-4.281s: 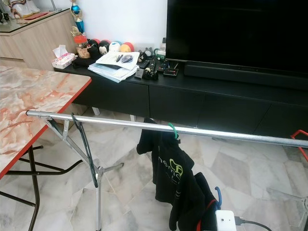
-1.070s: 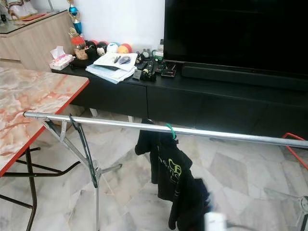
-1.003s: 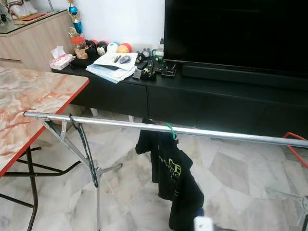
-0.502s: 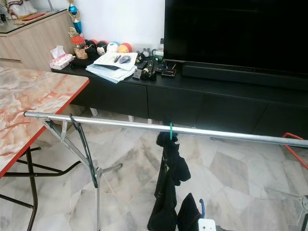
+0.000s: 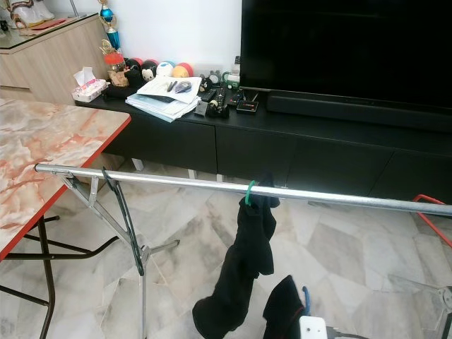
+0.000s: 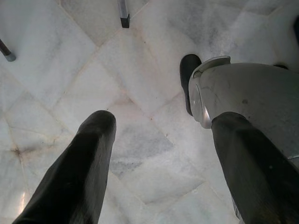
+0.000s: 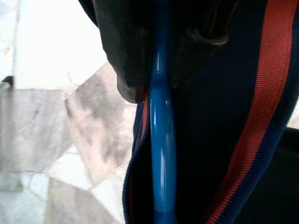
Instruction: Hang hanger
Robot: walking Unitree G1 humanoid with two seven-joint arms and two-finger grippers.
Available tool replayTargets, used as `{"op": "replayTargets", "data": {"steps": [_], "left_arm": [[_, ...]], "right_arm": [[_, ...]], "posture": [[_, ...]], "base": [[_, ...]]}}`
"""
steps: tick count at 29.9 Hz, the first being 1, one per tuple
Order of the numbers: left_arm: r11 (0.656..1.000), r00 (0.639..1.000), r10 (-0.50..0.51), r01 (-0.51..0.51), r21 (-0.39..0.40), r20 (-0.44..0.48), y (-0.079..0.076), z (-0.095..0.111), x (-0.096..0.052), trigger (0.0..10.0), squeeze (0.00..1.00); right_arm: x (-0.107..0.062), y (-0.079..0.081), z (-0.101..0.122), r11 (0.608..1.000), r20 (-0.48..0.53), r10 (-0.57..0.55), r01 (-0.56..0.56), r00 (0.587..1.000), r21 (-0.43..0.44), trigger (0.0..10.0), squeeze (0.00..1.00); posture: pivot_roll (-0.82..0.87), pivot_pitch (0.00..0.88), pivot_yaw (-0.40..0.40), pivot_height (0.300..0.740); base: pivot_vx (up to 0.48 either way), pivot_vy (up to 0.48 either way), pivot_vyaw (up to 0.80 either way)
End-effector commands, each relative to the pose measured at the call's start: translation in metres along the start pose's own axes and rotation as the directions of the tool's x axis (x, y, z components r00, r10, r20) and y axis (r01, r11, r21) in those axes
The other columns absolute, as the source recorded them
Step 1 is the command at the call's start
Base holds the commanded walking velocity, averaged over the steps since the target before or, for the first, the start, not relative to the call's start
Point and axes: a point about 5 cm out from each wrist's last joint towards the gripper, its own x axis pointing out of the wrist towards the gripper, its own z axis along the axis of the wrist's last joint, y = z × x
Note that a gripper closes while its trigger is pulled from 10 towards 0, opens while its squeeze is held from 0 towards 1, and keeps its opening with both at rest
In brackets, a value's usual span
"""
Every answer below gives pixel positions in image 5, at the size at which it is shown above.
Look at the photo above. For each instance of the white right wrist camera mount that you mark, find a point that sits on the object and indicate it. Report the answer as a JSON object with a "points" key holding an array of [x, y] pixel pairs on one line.
{"points": [[312, 328]]}

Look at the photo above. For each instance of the blue plastic hanger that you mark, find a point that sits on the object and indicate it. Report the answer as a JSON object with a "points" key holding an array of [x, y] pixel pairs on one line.
{"points": [[308, 300]]}

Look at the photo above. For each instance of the dark computer mouse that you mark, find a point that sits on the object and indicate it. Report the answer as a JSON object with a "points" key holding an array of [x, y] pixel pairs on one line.
{"points": [[182, 87]]}

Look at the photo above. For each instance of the clear plastic bottle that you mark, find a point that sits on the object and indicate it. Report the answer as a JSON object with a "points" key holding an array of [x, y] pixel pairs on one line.
{"points": [[236, 75]]}

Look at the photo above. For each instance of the yellow and red ball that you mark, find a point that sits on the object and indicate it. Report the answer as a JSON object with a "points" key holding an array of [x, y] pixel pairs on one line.
{"points": [[183, 71]]}

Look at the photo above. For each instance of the blue and gold trophy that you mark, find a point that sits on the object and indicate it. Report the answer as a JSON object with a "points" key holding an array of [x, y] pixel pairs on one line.
{"points": [[111, 37]]}

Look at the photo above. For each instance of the stack of white papers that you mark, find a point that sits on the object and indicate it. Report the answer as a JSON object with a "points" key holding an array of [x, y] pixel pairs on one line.
{"points": [[159, 104]]}

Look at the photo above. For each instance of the pink tissue box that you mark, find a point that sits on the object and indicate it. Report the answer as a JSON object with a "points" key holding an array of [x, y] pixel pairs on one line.
{"points": [[90, 90]]}

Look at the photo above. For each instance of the long black soundbar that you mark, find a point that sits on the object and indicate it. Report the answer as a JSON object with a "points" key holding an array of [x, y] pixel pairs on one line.
{"points": [[346, 109]]}

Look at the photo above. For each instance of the jar with red lid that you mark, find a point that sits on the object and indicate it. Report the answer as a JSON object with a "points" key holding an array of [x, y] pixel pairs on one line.
{"points": [[114, 61]]}

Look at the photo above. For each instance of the black mouse plush toy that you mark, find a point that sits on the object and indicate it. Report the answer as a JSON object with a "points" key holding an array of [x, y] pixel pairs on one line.
{"points": [[147, 70]]}

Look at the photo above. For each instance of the black tape dispenser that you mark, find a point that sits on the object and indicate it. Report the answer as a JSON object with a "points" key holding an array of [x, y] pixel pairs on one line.
{"points": [[219, 108]]}

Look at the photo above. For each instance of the white ceramic figurine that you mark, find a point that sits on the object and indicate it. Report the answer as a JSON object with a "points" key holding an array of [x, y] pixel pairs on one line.
{"points": [[30, 13]]}

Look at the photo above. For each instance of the light wooden cabinet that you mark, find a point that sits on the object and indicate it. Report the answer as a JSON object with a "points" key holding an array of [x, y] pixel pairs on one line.
{"points": [[56, 67]]}

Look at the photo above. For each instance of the large black flat television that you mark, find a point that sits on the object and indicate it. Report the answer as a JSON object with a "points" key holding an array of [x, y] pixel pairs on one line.
{"points": [[346, 49]]}

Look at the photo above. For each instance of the small black white toy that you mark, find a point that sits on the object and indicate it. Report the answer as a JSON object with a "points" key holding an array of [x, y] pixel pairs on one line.
{"points": [[212, 78]]}

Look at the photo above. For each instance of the black T-shirt with green print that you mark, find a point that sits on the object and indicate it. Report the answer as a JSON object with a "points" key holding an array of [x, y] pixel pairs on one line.
{"points": [[251, 254]]}

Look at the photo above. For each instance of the green plastic hanger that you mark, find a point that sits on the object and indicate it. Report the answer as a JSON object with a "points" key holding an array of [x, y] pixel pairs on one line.
{"points": [[248, 192]]}

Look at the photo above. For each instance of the small black box red display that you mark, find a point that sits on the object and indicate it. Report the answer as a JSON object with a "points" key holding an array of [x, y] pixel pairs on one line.
{"points": [[248, 106]]}

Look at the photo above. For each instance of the red plastic hanger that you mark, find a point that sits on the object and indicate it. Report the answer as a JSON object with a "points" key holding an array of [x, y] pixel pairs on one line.
{"points": [[431, 198]]}

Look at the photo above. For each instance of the silver metal clothes rack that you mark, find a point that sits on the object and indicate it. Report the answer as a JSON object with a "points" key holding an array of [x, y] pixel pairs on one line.
{"points": [[183, 180]]}

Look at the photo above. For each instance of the navy shirt with red trim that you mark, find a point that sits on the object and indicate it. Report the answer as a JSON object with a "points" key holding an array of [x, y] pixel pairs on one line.
{"points": [[282, 311]]}

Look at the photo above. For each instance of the long black TV console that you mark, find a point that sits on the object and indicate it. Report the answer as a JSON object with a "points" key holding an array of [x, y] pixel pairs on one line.
{"points": [[261, 152]]}

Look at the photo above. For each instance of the marble table with red edge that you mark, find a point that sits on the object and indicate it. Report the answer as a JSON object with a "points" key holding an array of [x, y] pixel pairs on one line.
{"points": [[56, 155]]}

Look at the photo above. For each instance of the white and blue ball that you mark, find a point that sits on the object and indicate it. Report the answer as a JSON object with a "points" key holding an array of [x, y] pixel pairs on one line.
{"points": [[166, 69]]}

